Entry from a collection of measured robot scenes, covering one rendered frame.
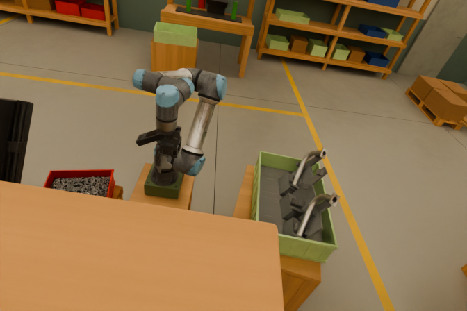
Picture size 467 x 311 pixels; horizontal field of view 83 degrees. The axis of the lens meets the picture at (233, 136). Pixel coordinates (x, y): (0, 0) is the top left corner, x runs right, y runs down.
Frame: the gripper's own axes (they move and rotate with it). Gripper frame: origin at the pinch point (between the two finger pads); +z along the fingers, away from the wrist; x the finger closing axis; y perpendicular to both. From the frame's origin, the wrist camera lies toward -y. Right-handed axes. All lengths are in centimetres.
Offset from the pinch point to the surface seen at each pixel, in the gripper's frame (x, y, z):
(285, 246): -2, 65, 42
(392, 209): 116, 223, 129
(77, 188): 12, -47, 41
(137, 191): 19, -18, 44
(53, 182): 14, -61, 42
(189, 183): 31, 9, 44
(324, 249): -3, 84, 37
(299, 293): -12, 80, 69
